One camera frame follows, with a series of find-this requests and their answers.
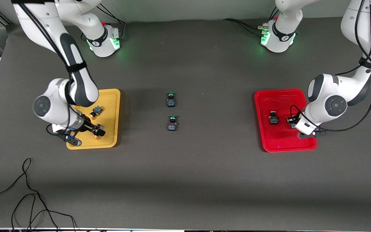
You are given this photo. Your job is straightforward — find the yellow plastic tray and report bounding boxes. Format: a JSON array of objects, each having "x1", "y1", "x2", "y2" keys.
[{"x1": 66, "y1": 89, "x2": 121, "y2": 150}]

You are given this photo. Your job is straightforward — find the black right base cables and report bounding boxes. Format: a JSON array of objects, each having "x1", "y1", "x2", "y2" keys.
[{"x1": 96, "y1": 5, "x2": 127, "y2": 42}]

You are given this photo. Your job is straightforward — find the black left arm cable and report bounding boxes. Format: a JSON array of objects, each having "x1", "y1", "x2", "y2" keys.
[{"x1": 290, "y1": 0, "x2": 371, "y2": 132}]

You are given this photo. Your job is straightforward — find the green push button switch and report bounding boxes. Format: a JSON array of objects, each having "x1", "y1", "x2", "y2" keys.
[
  {"x1": 166, "y1": 92, "x2": 177, "y2": 108},
  {"x1": 167, "y1": 115, "x2": 178, "y2": 132}
]

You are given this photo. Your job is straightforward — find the red plastic tray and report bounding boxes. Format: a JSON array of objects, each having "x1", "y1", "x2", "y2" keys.
[{"x1": 254, "y1": 88, "x2": 318, "y2": 152}]

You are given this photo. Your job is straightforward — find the black left base cables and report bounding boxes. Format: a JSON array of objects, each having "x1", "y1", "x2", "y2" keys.
[{"x1": 223, "y1": 6, "x2": 281, "y2": 36}]

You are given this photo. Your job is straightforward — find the thin black table cable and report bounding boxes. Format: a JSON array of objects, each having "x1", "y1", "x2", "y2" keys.
[{"x1": 0, "y1": 158, "x2": 77, "y2": 232}]

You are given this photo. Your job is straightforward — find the black base cables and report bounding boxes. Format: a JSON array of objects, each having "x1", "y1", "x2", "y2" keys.
[
  {"x1": 96, "y1": 5, "x2": 127, "y2": 42},
  {"x1": 223, "y1": 6, "x2": 281, "y2": 36}
]

